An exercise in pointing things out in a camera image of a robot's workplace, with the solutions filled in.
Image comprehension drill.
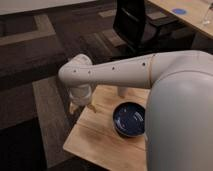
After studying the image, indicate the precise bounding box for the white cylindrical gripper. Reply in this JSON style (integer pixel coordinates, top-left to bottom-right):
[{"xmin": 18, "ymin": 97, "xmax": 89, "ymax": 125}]
[{"xmin": 69, "ymin": 84, "xmax": 97, "ymax": 115}]

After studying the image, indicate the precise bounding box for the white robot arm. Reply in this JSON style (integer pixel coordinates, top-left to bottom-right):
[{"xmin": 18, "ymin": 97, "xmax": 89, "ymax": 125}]
[{"xmin": 58, "ymin": 50, "xmax": 213, "ymax": 171}]

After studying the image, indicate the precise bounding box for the white paper cup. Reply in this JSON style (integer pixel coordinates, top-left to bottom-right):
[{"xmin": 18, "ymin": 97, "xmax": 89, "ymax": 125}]
[{"xmin": 117, "ymin": 87, "xmax": 127, "ymax": 98}]

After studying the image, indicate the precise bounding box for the dark blue bowl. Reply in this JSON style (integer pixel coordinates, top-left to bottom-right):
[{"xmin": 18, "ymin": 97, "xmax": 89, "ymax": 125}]
[{"xmin": 112, "ymin": 102, "xmax": 145, "ymax": 138}]

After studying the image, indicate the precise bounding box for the black office chair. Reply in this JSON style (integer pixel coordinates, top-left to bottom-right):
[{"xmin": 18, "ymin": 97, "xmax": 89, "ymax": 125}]
[{"xmin": 112, "ymin": 0, "xmax": 179, "ymax": 54}]

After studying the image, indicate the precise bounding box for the blue round coaster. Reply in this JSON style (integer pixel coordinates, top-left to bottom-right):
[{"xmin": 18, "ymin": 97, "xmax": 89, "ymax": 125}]
[{"xmin": 172, "ymin": 8, "xmax": 186, "ymax": 15}]

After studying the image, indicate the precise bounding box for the clear glass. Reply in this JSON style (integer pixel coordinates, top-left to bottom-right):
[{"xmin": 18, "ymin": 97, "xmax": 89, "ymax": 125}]
[{"xmin": 202, "ymin": 0, "xmax": 213, "ymax": 25}]

